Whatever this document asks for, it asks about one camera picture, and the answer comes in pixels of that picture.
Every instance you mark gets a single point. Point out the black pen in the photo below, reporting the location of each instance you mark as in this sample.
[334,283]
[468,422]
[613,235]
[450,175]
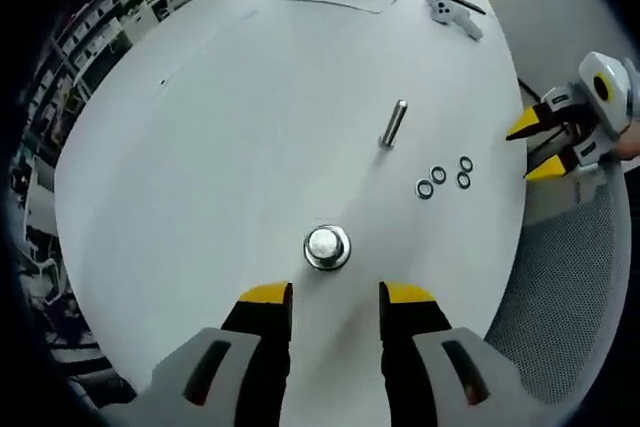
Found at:
[467,4]

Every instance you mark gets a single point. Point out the grey mesh office chair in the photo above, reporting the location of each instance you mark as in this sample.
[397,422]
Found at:
[565,287]

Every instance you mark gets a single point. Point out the small steel washer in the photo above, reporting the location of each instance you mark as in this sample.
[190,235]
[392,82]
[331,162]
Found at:
[459,180]
[418,190]
[433,176]

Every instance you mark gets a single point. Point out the shelving with white bins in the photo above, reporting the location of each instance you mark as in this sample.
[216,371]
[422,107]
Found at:
[75,47]

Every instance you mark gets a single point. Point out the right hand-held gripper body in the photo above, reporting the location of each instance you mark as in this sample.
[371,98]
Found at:
[617,97]

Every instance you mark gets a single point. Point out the person's right hand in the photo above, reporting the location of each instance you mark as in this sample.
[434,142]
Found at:
[629,149]

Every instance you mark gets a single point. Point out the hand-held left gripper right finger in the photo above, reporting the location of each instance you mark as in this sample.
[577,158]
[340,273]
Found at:
[415,347]

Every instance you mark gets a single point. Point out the large steel threaded stud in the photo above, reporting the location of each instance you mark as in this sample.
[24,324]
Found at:
[325,246]

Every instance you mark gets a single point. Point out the small steel threaded stud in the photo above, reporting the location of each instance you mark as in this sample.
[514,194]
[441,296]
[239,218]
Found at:
[395,119]

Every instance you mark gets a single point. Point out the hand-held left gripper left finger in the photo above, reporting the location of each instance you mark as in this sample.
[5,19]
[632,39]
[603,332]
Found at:
[260,347]

